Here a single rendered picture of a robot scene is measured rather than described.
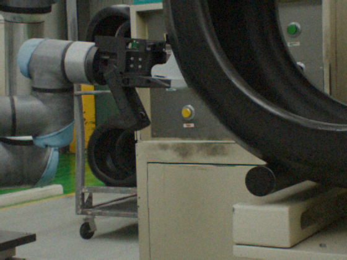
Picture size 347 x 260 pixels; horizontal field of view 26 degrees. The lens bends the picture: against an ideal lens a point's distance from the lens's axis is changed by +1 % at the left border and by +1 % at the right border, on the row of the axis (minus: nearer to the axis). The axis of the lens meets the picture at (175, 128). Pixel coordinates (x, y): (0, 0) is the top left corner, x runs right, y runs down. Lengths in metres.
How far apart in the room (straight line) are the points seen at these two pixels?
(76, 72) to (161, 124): 0.77
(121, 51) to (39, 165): 0.54
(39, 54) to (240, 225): 0.49
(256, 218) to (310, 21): 0.86
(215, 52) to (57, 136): 0.42
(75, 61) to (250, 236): 0.44
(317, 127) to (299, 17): 0.90
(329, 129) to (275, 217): 0.17
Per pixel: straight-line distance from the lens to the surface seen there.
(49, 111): 1.35
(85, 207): 5.36
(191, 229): 1.98
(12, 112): 1.34
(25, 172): 1.71
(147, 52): 1.23
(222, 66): 1.05
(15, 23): 1.64
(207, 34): 1.06
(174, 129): 2.02
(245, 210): 1.10
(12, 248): 1.75
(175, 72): 1.21
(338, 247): 1.11
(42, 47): 1.35
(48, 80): 1.34
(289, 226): 1.08
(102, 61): 1.29
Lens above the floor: 1.04
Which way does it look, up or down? 3 degrees down
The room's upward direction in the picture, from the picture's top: 2 degrees counter-clockwise
